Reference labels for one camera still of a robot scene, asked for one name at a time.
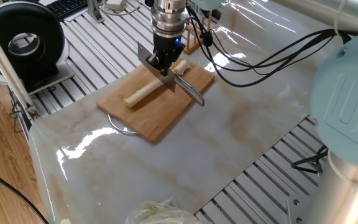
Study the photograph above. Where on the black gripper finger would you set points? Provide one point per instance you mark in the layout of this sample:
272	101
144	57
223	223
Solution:
168	62
152	60

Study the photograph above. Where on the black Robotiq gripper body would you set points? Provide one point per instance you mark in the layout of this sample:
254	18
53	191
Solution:
166	43

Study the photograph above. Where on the white scallion stalk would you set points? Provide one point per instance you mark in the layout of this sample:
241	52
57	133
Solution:
141	93

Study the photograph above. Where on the steel cleaver knife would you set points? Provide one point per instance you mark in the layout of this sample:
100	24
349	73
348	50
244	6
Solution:
188	90

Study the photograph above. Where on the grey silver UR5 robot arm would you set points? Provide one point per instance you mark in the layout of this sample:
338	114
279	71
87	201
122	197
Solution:
346	109

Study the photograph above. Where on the wooden peg rack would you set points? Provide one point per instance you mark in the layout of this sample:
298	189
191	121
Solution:
193	45

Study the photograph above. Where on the bamboo cutting board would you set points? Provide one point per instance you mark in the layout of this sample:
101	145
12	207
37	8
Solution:
154	112

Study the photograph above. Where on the black keyboard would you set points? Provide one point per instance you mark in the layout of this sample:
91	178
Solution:
67	7

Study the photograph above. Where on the plastic bag of scallion scraps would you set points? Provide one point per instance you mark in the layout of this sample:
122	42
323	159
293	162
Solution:
166	214

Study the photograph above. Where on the silver robot mounting plate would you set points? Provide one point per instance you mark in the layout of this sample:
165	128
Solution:
297	208

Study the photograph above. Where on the aluminium bracket post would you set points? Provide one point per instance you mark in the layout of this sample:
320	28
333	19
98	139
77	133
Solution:
94	11

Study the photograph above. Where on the grey fan base plate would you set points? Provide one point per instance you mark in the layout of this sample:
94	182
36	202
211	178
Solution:
51	79

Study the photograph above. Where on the black round duct fan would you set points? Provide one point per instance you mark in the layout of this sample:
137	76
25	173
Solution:
26	25

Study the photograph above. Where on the aluminium frame beam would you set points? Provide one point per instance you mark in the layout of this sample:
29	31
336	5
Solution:
5	68

